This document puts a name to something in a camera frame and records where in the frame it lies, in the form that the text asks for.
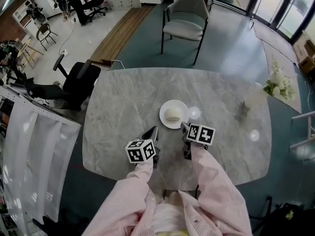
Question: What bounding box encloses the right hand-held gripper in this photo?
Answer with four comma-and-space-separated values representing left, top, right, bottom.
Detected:
180, 121, 217, 160

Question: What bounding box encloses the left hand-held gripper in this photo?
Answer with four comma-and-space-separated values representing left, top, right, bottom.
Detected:
125, 126, 161, 170

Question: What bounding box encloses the white plate of food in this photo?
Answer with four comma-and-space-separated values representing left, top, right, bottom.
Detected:
159, 99, 189, 130

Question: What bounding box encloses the white steamed bun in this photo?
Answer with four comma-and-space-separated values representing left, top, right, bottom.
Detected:
164, 107, 183, 121

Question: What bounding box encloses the person's left forearm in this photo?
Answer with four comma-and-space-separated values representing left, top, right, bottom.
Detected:
98, 160, 159, 221

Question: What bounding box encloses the person's right forearm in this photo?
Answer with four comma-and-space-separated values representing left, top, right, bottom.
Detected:
190, 145, 248, 211

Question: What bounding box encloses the grey marble table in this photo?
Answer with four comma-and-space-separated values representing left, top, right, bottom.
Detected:
82, 67, 272, 191

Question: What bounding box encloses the person's pink striped shirt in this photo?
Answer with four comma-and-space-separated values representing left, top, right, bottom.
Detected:
82, 190, 253, 236

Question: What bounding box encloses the black office chair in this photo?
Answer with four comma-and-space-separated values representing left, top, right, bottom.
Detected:
24, 55, 102, 112

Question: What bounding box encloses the grey-green upholstered armchair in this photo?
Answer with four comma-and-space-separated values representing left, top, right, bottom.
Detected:
160, 0, 210, 65

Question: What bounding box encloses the white flower bouquet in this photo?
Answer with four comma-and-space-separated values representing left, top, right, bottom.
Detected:
245, 58, 297, 108

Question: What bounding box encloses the white metal rack with plastic cover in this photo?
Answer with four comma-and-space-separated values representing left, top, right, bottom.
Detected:
0, 84, 82, 236

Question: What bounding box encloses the cardboard box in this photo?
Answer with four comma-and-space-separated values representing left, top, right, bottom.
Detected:
292, 32, 315, 74

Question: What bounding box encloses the black bag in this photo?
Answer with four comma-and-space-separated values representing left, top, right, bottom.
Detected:
264, 203, 315, 236

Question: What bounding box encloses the black swivel chair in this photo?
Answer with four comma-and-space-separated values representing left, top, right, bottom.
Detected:
81, 0, 108, 22

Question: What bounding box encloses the black round-back chair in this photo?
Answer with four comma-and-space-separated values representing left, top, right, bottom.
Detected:
35, 23, 59, 52

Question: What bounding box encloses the round wooden side table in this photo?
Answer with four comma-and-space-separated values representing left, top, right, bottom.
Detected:
15, 37, 44, 70

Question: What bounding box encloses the white shelf unit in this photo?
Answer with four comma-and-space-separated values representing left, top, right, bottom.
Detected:
11, 0, 37, 28

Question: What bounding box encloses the white metal frame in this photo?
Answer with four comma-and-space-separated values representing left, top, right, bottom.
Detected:
289, 111, 315, 150

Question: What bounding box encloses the white cable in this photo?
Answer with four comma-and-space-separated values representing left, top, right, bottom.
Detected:
58, 13, 79, 56

